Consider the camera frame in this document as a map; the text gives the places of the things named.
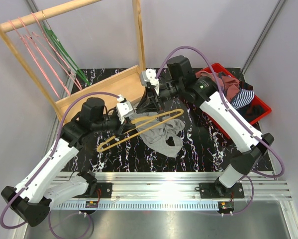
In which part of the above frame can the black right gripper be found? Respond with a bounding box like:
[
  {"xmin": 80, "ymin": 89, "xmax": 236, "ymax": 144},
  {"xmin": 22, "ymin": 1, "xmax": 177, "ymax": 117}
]
[{"xmin": 135, "ymin": 80, "xmax": 183, "ymax": 115}]

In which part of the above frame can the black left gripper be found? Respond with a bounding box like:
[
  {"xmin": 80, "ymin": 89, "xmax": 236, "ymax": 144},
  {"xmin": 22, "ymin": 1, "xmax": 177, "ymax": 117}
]
[{"xmin": 92, "ymin": 112, "xmax": 136, "ymax": 138}]

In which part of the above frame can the yellow hanger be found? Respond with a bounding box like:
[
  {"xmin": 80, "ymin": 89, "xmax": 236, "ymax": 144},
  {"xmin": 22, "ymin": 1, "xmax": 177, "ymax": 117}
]
[{"xmin": 96, "ymin": 109, "xmax": 185, "ymax": 153}]

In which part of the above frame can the grey tank top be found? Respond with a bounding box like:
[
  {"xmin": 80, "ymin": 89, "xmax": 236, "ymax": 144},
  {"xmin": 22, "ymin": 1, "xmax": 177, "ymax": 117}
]
[{"xmin": 140, "ymin": 119, "xmax": 185, "ymax": 158}]

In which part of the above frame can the salmon pink tank top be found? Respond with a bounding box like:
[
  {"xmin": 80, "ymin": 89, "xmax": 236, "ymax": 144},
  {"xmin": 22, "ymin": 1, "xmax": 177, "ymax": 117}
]
[{"xmin": 196, "ymin": 70, "xmax": 240, "ymax": 102}]

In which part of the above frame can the blue striped tank top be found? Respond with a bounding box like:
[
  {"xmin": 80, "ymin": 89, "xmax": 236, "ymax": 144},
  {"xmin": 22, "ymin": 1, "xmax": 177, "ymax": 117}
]
[{"xmin": 230, "ymin": 89, "xmax": 255, "ymax": 110}]

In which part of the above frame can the navy maroon tank top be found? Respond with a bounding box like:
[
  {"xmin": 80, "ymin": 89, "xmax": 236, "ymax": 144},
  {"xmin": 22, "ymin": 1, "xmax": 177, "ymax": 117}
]
[{"xmin": 237, "ymin": 81, "xmax": 265, "ymax": 122}]

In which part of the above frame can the green hanger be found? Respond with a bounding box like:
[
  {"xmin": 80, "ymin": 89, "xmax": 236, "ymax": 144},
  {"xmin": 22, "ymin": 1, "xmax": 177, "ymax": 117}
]
[{"xmin": 43, "ymin": 23, "xmax": 91, "ymax": 86}]

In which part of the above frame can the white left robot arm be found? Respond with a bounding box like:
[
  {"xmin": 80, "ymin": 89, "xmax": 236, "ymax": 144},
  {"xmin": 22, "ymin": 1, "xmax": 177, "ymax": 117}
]
[{"xmin": 1, "ymin": 96, "xmax": 134, "ymax": 227}]

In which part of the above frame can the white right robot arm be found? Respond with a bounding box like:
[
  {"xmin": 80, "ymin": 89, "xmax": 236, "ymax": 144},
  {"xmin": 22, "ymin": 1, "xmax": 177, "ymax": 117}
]
[{"xmin": 137, "ymin": 55, "xmax": 274, "ymax": 198}]

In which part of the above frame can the wooden clothes rack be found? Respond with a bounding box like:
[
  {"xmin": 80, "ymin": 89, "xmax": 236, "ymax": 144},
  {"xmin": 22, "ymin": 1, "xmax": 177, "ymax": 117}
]
[{"xmin": 0, "ymin": 0, "xmax": 157, "ymax": 122}]

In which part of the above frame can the red plastic bin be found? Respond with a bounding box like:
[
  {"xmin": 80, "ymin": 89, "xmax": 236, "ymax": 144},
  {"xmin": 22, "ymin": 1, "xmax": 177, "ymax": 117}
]
[{"xmin": 195, "ymin": 63, "xmax": 273, "ymax": 139}]

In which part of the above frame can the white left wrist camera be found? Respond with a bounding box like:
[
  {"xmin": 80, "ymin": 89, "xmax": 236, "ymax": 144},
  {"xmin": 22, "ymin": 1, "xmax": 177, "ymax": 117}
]
[{"xmin": 116, "ymin": 95, "xmax": 134, "ymax": 124}]

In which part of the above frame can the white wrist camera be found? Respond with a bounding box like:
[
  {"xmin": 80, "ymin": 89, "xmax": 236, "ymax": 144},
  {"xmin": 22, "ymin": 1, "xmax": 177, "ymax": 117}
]
[
  {"xmin": 139, "ymin": 69, "xmax": 160, "ymax": 95},
  {"xmin": 116, "ymin": 95, "xmax": 134, "ymax": 124}
]

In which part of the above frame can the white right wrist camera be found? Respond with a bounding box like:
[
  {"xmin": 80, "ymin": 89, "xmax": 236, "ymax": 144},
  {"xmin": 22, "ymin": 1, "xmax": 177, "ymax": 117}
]
[{"xmin": 139, "ymin": 69, "xmax": 160, "ymax": 95}]

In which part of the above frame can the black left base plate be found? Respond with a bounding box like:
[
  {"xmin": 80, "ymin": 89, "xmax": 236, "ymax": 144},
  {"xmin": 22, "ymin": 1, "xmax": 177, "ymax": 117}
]
[{"xmin": 90, "ymin": 182, "xmax": 113, "ymax": 199}]

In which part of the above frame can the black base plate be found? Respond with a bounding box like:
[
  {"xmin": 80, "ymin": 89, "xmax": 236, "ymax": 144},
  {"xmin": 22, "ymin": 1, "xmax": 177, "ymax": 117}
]
[
  {"xmin": 195, "ymin": 182, "xmax": 245, "ymax": 199},
  {"xmin": 90, "ymin": 182, "xmax": 113, "ymax": 199}
]

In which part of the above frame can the aluminium mounting rail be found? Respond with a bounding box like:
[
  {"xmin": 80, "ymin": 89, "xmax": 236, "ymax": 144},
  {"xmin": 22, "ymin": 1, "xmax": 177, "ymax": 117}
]
[{"xmin": 13, "ymin": 171, "xmax": 298, "ymax": 239}]

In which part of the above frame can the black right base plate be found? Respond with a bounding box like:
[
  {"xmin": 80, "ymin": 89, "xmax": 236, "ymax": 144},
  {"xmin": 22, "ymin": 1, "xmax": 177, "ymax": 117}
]
[{"xmin": 195, "ymin": 182, "xmax": 245, "ymax": 199}]

